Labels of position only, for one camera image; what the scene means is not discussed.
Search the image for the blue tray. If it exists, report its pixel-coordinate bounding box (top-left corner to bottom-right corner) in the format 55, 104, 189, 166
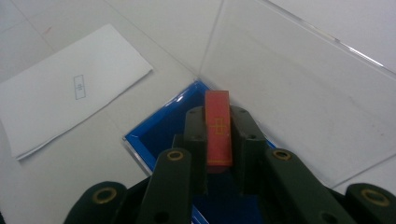
122, 79, 277, 224

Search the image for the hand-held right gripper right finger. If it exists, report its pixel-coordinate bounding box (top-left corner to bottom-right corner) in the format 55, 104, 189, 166
229, 105, 269, 195

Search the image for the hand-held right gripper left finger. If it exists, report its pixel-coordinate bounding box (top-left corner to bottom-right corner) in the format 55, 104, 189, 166
172, 105, 209, 195

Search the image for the red rectangular block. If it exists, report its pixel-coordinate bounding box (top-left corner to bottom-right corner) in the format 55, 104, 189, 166
204, 90, 233, 174

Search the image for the white paper sheet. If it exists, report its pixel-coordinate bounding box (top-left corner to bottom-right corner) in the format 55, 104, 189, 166
0, 23, 154, 161

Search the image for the clear acrylic panel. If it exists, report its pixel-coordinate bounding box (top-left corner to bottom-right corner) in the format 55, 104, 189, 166
197, 0, 396, 189

